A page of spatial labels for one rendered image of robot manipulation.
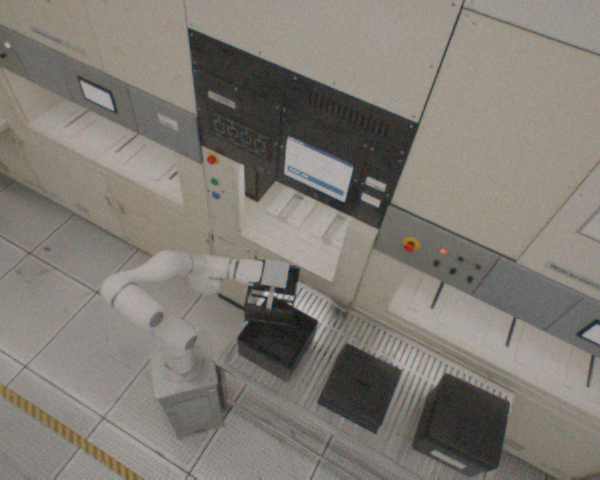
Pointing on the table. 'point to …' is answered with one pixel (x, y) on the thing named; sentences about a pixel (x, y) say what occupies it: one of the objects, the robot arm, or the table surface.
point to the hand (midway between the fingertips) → (274, 275)
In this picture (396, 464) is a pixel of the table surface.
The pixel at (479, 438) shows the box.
